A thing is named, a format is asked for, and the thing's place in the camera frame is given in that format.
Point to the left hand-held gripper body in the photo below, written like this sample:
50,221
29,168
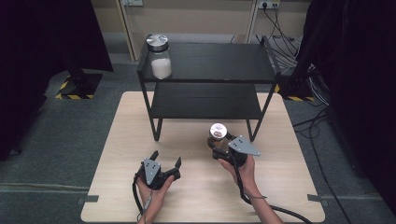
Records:
152,171

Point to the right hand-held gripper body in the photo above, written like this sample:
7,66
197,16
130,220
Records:
243,146

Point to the black two-tier metal rack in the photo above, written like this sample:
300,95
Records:
211,62

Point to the person's left hand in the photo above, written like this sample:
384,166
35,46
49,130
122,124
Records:
154,196

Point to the person's right hand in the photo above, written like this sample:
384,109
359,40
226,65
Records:
247,177

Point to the grey tape strip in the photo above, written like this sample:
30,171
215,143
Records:
317,199
88,199

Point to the stand base with hazard tape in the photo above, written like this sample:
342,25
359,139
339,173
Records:
295,93
81,85

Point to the glass jar with white powder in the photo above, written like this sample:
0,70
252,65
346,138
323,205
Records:
160,59

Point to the black curtain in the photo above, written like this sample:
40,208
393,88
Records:
37,62
358,77

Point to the white wall socket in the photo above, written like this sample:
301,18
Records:
134,2
269,3

